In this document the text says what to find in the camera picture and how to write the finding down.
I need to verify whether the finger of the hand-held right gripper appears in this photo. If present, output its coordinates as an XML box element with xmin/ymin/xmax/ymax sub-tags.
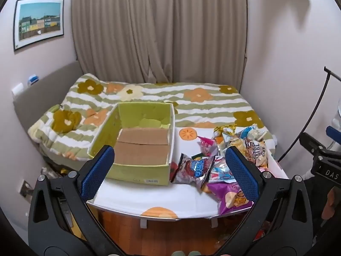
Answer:
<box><xmin>299</xmin><ymin>126</ymin><xmax>341</xmax><ymax>155</ymax></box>

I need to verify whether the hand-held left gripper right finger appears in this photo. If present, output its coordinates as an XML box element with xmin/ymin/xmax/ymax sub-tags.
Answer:
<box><xmin>225</xmin><ymin>146</ymin><xmax>314</xmax><ymax>256</ymax></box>

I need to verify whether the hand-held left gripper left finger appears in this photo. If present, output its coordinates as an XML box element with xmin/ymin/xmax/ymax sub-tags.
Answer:
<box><xmin>28</xmin><ymin>145</ymin><xmax>125</xmax><ymax>256</ymax></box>

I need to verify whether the orange snack packet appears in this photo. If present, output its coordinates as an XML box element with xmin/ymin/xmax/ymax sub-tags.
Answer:
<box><xmin>213</xmin><ymin>135</ymin><xmax>247</xmax><ymax>156</ymax></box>

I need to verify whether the green cardboard box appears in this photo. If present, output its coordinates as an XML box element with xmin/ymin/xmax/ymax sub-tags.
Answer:
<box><xmin>88</xmin><ymin>102</ymin><xmax>175</xmax><ymax>186</ymax></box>

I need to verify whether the pink snack packet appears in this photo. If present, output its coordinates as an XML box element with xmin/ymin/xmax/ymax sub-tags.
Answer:
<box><xmin>197</xmin><ymin>135</ymin><xmax>218</xmax><ymax>157</ymax></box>

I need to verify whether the person's right hand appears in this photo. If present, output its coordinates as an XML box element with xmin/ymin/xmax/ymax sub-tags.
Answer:
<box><xmin>321</xmin><ymin>187</ymin><xmax>340</xmax><ymax>220</ymax></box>

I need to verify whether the light blue candy packet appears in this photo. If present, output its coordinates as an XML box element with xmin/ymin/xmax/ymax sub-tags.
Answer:
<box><xmin>208</xmin><ymin>156</ymin><xmax>236</xmax><ymax>183</ymax></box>

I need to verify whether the brown lettered striped snack packet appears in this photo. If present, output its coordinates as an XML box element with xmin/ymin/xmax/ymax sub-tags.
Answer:
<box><xmin>244</xmin><ymin>138</ymin><xmax>267</xmax><ymax>168</ymax></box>

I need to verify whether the purple chips packet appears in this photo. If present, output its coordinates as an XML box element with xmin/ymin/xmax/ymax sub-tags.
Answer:
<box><xmin>206</xmin><ymin>181</ymin><xmax>253</xmax><ymax>216</ymax></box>

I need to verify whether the blue and white snack packet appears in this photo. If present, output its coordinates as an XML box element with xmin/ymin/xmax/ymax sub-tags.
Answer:
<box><xmin>236</xmin><ymin>124</ymin><xmax>267</xmax><ymax>140</ymax></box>

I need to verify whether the yellow foil snack packet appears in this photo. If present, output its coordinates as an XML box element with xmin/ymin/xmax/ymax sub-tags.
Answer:
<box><xmin>213</xmin><ymin>125</ymin><xmax>237</xmax><ymax>139</ymax></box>

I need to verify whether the dark red snack packet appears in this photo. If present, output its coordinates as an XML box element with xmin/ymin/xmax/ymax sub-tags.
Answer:
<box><xmin>170</xmin><ymin>153</ymin><xmax>215</xmax><ymax>190</ymax></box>

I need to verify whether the white orange-print tablecloth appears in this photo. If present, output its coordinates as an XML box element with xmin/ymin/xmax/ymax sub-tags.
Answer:
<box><xmin>87</xmin><ymin>127</ymin><xmax>290</xmax><ymax>221</ymax></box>

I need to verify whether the floral striped quilt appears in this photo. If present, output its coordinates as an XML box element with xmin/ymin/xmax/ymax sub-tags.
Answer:
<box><xmin>28</xmin><ymin>73</ymin><xmax>275</xmax><ymax>161</ymax></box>

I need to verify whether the grey headboard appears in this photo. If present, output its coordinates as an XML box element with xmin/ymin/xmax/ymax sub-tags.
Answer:
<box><xmin>12</xmin><ymin>61</ymin><xmax>84</xmax><ymax>139</ymax></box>

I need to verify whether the beige curtain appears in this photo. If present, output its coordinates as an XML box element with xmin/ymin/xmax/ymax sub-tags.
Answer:
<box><xmin>71</xmin><ymin>0</ymin><xmax>248</xmax><ymax>85</ymax></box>

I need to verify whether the framed houses picture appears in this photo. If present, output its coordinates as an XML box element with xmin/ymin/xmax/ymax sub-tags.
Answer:
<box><xmin>13</xmin><ymin>0</ymin><xmax>65</xmax><ymax>52</ymax></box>

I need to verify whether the black cable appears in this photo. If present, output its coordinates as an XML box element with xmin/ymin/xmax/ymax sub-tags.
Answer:
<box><xmin>277</xmin><ymin>66</ymin><xmax>341</xmax><ymax>163</ymax></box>

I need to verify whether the wall socket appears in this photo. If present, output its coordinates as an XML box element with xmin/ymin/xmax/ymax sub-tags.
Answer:
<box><xmin>19</xmin><ymin>180</ymin><xmax>34</xmax><ymax>198</ymax></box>

